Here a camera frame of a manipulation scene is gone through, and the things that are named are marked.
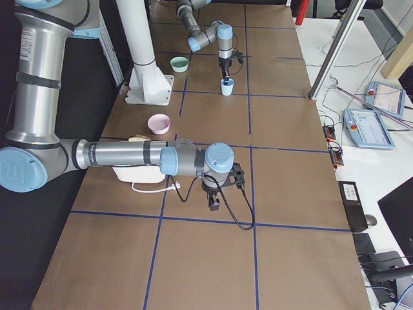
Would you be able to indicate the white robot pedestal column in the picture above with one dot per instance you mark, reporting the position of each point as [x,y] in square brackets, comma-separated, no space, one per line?
[147,85]

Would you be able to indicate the black monitor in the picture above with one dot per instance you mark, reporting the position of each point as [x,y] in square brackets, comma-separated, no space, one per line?
[396,208]

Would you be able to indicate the red cylinder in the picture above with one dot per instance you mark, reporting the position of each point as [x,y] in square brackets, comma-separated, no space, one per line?
[303,8]

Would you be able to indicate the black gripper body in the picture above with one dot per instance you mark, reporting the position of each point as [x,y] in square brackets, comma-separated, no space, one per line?
[224,62]
[209,191]

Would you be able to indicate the near teach pendant tablet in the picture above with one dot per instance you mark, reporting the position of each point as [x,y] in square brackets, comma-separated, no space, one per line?
[366,129]

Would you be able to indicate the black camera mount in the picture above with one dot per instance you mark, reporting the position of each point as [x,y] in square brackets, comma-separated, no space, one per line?
[236,177]

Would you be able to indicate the far teach pendant tablet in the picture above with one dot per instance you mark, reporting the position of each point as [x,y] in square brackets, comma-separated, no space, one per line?
[386,97]

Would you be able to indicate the cream white toaster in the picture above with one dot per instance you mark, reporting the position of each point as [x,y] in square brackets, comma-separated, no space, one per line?
[139,174]

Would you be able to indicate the black rectangular box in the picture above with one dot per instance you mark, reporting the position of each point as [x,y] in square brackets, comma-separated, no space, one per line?
[352,205]

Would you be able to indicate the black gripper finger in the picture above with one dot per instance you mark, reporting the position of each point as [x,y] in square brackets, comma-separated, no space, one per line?
[213,203]
[226,76]

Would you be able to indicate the aluminium frame post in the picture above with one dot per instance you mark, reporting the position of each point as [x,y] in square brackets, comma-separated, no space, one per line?
[345,26]

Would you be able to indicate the toast slice in toaster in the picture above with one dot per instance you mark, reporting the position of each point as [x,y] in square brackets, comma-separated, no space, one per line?
[138,138]

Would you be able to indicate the pink bowl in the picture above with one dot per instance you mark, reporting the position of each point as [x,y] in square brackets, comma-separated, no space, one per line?
[159,124]

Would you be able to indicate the teach pendant tablet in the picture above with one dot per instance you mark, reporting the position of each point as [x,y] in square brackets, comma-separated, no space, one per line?
[386,97]
[366,129]

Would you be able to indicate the orange black connector board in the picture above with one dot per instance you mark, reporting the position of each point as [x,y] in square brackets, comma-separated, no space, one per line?
[334,148]

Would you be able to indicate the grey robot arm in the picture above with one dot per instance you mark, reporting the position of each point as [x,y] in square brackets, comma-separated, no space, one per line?
[198,38]
[87,109]

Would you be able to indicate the mint green bowl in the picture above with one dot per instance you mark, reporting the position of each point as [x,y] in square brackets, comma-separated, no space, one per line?
[179,64]

